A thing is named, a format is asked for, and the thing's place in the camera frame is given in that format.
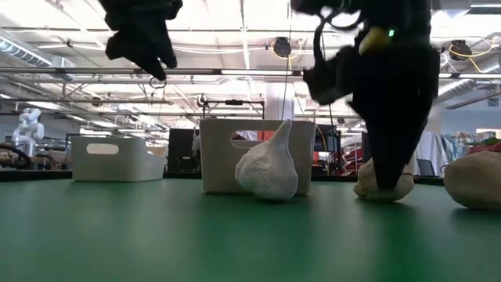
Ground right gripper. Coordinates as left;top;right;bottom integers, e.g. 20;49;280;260
348;37;442;191

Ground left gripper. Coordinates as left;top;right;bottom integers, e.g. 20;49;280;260
97;0;184;81

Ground small white garlic bulb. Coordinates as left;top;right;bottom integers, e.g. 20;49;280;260
443;150;501;211

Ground grey plastic basket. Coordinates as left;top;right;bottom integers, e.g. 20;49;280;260
199;118;317;196

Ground white hanging cloth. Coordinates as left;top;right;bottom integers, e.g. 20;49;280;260
414;131;445;177

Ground colourful hanging clothes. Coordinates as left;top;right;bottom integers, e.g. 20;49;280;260
442;131;498;152

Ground black cabinet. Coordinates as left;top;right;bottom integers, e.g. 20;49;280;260
167;128;201;173

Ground white plastic basket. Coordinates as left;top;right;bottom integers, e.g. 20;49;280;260
70;136;168;183

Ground white building column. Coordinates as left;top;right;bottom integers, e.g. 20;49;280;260
265;81;295;121

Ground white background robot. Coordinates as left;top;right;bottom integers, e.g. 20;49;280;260
11;107;45;157

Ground green table mat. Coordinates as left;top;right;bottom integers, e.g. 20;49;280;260
0;178;501;282

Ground black gantry frame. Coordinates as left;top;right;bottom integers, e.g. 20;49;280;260
197;93;266;118

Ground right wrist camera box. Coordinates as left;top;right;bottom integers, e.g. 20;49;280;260
303;45;355;106

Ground long ceiling light rail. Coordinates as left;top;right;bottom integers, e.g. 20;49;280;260
0;67;501;79

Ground silver flexible duct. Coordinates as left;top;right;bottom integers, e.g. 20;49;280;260
438;54;501;107

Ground black ceiling cable reel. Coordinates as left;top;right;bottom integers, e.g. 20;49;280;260
449;38;473;62
272;36;293;59

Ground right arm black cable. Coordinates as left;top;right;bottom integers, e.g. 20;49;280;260
312;9;367;79

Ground grey ventilation duct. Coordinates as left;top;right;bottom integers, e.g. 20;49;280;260
0;34;52;67

